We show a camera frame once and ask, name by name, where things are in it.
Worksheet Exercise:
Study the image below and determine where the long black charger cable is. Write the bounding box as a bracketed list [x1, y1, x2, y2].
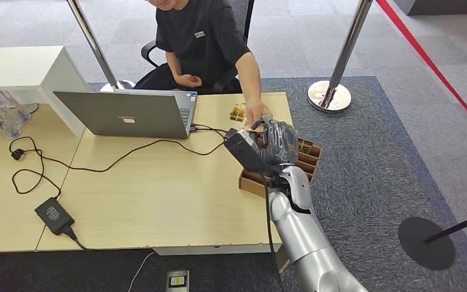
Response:
[7, 127, 228, 201]

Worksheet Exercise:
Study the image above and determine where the short black drive cable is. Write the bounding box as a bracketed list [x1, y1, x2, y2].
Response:
[190, 123, 229, 134]

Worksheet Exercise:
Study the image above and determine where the cardboard slotted card box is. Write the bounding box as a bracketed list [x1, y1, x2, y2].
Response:
[238, 137, 323, 200]

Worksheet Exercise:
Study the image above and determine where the white cabinet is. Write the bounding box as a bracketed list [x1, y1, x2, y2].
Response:
[0, 45, 91, 138]

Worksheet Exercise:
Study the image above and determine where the black power adapter brick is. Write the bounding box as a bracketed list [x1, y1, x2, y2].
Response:
[34, 196, 76, 237]

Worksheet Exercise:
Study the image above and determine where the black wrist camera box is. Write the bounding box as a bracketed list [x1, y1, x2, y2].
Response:
[223, 128, 283, 176]

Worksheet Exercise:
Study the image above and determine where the chrome stanchion post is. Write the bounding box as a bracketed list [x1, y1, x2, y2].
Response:
[307, 0, 375, 114]
[64, 0, 136, 93]

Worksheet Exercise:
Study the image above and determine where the dark furniture base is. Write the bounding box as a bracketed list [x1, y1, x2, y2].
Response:
[394, 0, 467, 16]

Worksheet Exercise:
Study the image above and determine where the person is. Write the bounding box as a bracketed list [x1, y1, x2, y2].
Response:
[134, 0, 274, 127]

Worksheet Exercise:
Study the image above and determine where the red barrier belt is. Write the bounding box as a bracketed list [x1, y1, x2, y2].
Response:
[376, 0, 467, 139]

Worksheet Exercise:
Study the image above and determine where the robot right hand grey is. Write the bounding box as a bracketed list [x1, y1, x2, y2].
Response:
[251, 117, 300, 167]

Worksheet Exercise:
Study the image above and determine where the white floor cable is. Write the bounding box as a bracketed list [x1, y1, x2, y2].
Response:
[126, 251, 155, 292]

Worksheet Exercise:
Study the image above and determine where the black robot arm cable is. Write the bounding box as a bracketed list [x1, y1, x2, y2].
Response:
[259, 173, 288, 292]

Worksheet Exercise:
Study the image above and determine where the black office chair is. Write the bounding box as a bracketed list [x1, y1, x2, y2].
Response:
[140, 0, 255, 95]

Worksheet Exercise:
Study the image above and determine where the blue grey floor rug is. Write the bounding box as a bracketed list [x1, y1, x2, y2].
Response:
[0, 75, 467, 292]

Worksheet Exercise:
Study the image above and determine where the black mains cord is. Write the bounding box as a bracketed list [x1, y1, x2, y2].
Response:
[62, 226, 94, 252]

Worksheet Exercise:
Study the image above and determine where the grey laptop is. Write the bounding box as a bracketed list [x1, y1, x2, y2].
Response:
[53, 89, 198, 141]

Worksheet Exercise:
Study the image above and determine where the gold card in box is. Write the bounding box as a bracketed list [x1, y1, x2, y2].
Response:
[297, 138, 315, 156]

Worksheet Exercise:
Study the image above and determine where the metal floor socket box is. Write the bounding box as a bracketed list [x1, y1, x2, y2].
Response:
[165, 269, 190, 292]

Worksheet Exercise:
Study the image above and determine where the person's right hand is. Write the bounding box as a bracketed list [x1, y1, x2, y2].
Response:
[175, 74, 203, 89]

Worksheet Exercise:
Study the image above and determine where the black stanchion post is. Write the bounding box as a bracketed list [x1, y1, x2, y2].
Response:
[398, 209, 467, 271]

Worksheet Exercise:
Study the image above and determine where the person's left hand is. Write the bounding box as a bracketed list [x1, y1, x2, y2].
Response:
[244, 100, 274, 127]

